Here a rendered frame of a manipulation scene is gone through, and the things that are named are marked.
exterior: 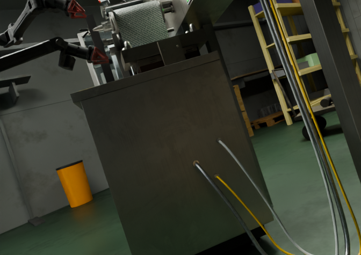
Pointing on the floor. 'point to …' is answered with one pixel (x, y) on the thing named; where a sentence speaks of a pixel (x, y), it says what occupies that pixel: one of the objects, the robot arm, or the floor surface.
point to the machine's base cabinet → (178, 163)
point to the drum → (75, 183)
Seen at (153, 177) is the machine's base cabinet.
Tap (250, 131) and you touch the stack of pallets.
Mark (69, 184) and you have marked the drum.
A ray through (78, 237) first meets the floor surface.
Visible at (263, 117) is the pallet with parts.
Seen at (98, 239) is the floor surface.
